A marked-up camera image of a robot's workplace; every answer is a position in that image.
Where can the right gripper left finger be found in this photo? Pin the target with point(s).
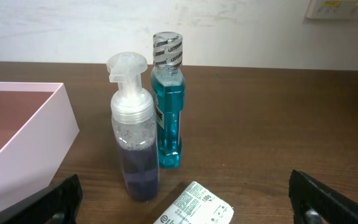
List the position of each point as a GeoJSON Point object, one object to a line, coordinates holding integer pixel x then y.
{"type": "Point", "coordinates": [57, 203]}

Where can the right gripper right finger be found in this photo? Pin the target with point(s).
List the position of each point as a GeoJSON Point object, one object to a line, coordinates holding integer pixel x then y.
{"type": "Point", "coordinates": [314, 202]}

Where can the teal mouthwash bottle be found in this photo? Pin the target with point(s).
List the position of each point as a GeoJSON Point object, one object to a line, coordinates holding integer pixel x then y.
{"type": "Point", "coordinates": [168, 84]}

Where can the dark blue foam pump bottle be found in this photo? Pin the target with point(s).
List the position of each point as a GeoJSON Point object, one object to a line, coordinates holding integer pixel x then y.
{"type": "Point", "coordinates": [134, 125]}

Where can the pink cardboard box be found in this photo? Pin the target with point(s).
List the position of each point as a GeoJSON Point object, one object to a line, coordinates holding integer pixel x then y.
{"type": "Point", "coordinates": [37, 129]}

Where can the white green soap packet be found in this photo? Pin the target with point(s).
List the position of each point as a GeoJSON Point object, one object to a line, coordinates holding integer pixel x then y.
{"type": "Point", "coordinates": [197, 205]}

